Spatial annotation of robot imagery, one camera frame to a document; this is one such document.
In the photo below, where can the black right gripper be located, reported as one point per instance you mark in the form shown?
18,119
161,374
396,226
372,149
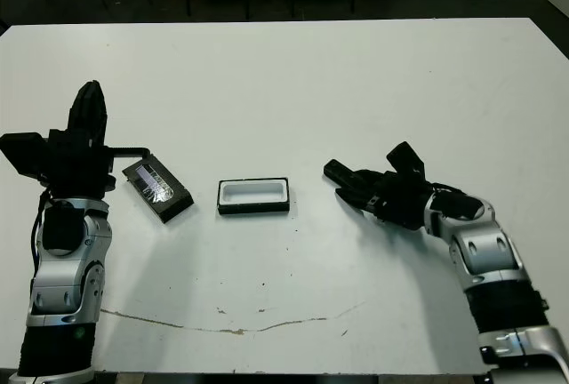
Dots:
400,202

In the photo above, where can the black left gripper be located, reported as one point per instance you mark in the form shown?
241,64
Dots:
77,170

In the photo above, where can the black slim camera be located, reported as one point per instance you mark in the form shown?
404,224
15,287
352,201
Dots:
335,170

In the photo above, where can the black printed box lid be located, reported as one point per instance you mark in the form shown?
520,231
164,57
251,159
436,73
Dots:
155,188

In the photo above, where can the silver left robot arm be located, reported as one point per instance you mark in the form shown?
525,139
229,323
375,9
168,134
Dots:
66,286

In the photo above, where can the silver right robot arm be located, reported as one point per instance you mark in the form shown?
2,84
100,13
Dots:
484,246

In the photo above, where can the black box base white insert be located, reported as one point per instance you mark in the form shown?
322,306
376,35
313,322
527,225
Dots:
253,210

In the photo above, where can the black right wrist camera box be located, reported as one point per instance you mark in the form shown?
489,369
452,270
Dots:
404,157

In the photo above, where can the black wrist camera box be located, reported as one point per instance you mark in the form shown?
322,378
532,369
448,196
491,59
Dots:
404,157
22,153

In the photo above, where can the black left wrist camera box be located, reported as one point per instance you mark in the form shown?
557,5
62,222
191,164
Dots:
22,153

